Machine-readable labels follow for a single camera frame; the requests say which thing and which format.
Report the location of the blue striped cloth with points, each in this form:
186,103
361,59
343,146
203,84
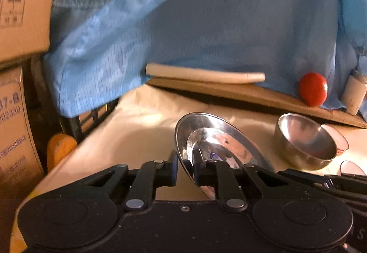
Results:
200,20

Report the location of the cream tablecloth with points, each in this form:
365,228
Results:
134,126

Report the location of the printed cardboard box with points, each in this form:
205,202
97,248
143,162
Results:
15,132

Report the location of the large cardboard box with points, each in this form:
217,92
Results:
23,3

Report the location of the stainless steel bowl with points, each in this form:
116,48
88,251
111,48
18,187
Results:
304,141

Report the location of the wooden cutting board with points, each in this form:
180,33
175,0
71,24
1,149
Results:
243,93

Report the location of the black plastic crate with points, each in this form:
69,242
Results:
83,119

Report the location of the orange rounded object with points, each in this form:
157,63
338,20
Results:
60,148

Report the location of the stainless steel plate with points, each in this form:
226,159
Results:
229,138

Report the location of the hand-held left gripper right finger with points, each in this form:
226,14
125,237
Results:
197,165

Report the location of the white cylindrical bottle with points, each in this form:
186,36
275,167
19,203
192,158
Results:
352,93

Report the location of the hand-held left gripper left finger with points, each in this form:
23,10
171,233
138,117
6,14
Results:
173,168

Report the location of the red tomato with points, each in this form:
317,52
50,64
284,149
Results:
312,88

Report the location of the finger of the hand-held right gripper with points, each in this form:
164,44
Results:
304,178

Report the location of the white rolling pin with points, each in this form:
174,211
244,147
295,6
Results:
200,73

